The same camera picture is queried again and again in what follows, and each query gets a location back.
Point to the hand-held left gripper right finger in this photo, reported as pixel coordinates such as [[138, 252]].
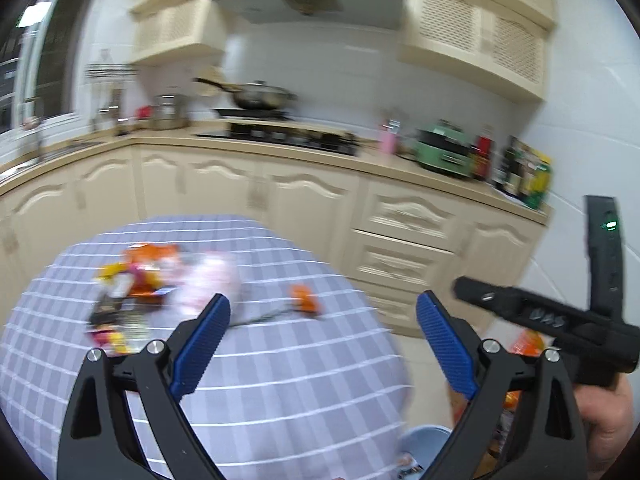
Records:
[[445, 345]]

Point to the orange snack packet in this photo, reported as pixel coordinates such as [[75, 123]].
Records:
[[150, 270]]

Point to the green kitchen appliance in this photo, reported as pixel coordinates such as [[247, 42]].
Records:
[[442, 152]]

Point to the person's right hand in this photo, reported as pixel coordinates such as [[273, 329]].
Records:
[[607, 425]]

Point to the large orange rice bag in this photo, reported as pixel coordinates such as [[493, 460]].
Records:
[[527, 342]]

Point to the steel wok with lid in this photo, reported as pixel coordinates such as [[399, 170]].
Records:
[[260, 95]]

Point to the small orange wrapper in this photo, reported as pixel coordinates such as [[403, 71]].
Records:
[[305, 300]]

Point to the grey checked tablecloth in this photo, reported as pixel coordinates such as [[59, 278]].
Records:
[[300, 385]]

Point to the yellow snack wrapper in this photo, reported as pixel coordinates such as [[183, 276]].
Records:
[[112, 274]]

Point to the cream kitchen base cabinets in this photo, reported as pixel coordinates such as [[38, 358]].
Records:
[[250, 195]]

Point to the dark glass bottle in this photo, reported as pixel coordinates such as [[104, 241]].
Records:
[[512, 172]]

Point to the pink plastic bag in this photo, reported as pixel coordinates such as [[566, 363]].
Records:
[[210, 277]]

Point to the blue plastic bin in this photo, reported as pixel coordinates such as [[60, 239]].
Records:
[[425, 447]]

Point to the window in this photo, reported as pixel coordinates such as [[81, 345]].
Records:
[[35, 55]]

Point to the steel faucet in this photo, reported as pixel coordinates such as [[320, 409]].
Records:
[[30, 130]]

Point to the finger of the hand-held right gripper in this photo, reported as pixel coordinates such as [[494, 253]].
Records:
[[520, 307]]

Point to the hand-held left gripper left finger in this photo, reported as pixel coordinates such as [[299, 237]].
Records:
[[200, 345]]

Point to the steel pot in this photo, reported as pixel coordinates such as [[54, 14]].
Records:
[[169, 112]]

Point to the steel dish rack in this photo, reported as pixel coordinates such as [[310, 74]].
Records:
[[107, 100]]

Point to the cream lattice wall cabinet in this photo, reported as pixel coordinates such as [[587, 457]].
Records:
[[475, 35], [175, 30]]

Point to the dark sauce bottle red cap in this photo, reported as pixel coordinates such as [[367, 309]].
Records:
[[482, 157]]

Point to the black gas stove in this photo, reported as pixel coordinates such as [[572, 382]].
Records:
[[285, 132]]

